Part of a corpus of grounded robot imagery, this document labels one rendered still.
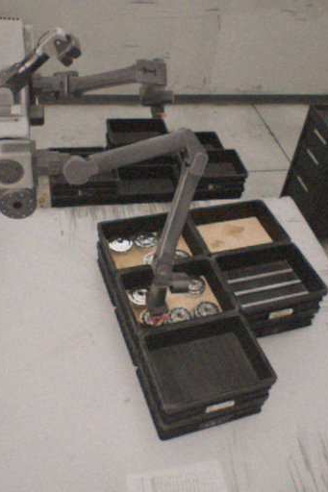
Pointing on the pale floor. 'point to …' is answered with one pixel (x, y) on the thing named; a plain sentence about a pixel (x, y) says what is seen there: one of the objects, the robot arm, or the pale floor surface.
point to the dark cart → (321, 172)
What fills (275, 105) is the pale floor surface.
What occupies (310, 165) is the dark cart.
